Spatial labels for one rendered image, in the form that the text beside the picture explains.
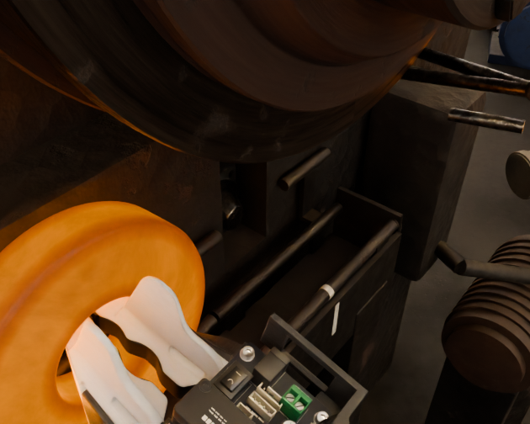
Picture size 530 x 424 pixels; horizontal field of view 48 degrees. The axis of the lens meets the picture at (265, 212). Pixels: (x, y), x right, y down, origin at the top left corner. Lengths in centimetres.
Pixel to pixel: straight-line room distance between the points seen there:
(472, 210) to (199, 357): 156
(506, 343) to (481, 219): 103
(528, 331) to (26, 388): 61
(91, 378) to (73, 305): 4
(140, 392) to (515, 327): 57
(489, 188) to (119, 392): 170
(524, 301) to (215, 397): 61
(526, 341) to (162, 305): 56
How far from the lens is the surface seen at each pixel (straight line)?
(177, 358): 31
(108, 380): 30
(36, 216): 37
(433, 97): 62
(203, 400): 24
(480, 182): 193
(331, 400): 27
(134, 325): 32
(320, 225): 59
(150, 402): 28
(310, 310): 50
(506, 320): 78
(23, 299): 28
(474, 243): 170
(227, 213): 53
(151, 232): 32
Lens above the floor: 109
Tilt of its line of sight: 40 degrees down
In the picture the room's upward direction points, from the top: 1 degrees clockwise
